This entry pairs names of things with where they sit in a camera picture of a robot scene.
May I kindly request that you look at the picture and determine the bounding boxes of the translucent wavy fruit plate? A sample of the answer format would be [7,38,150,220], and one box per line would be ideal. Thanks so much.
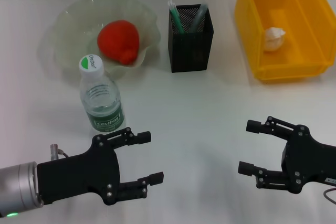
[38,0,162,78]

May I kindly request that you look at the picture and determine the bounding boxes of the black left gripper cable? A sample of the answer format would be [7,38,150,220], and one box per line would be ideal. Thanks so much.
[49,143,69,161]

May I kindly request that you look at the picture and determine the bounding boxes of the clear green-label water bottle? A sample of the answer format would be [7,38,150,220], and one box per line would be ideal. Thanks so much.
[78,54,124,133]

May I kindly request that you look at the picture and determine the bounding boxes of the grey pen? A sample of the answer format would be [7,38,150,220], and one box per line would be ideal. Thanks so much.
[189,3,209,34]

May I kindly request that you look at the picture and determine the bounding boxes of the orange fruit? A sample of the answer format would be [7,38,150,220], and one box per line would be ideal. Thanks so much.
[97,19,140,66]

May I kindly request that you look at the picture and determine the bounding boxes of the yellow plastic storage bin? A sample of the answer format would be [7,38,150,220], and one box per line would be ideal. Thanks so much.
[234,0,336,83]

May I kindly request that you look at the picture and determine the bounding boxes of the black mesh pen holder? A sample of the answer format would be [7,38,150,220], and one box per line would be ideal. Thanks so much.
[167,4,215,73]

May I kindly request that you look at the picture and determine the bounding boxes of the green utility knife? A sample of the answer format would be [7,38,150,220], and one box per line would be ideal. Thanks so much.
[167,0,186,34]

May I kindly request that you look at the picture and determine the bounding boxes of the white paper ball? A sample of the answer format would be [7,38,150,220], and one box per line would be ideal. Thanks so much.
[262,27,287,52]

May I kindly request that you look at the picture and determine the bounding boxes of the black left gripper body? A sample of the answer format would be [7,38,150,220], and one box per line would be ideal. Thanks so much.
[36,133,122,206]

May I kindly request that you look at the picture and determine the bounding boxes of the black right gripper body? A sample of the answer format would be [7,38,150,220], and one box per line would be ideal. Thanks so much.
[280,124,336,195]

